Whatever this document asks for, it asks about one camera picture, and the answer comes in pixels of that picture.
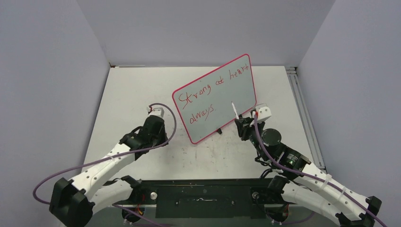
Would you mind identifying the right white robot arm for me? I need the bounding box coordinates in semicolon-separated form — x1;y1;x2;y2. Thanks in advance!
235;114;385;227

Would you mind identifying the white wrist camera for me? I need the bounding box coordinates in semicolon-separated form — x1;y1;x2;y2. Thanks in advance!
250;103;272;125
147;106;164;119

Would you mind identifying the aluminium rail frame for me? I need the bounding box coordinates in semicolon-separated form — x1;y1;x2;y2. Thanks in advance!
64;66;351;227

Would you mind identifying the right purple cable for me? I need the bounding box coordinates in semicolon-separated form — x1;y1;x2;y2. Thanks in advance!
253;112;389;227

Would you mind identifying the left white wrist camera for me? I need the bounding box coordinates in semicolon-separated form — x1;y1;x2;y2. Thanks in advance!
147;106;164;119

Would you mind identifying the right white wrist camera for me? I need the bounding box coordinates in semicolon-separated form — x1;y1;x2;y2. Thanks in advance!
250;103;272;125

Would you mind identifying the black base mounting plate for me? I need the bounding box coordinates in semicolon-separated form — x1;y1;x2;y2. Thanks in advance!
118;178;287;219

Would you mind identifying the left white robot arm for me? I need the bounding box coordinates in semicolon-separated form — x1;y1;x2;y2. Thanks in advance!
49;113;168;227

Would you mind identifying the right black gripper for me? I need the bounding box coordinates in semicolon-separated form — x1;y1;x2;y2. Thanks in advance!
235;116;270;161

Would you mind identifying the pink framed whiteboard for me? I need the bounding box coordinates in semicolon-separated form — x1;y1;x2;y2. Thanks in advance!
172;54;257;144

